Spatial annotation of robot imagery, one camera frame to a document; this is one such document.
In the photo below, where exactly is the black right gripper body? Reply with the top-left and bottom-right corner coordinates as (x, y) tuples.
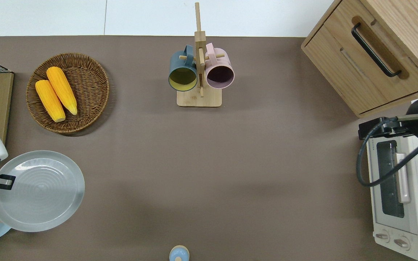
(358, 116), (413, 140)

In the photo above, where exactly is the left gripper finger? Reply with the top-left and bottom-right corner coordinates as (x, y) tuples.
(0, 174), (16, 191)

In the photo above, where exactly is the gray plate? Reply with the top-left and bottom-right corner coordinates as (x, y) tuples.
(0, 150), (85, 233)

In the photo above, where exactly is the wooden cabinet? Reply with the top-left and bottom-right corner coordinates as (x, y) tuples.
(301, 0), (418, 119)

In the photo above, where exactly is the yellow corn cob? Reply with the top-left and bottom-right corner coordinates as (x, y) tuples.
(46, 66), (78, 116)
(35, 80), (66, 123)

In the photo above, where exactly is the brown wicker basket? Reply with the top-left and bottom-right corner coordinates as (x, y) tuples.
(26, 53), (110, 134)

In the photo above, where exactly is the pink mug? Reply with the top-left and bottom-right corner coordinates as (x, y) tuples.
(204, 43), (235, 90)

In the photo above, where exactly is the wooden mug tree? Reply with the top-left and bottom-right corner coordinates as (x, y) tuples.
(177, 2), (226, 107)

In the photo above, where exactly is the blue and wood bell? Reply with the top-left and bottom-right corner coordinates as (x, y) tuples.
(169, 245), (190, 261)

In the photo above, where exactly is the dark blue mug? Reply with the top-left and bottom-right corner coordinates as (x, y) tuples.
(168, 45), (198, 92)

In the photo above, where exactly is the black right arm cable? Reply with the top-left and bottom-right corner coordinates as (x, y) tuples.
(356, 118), (418, 187)

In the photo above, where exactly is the black cabinet handle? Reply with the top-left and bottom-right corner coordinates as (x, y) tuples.
(351, 23), (402, 78)

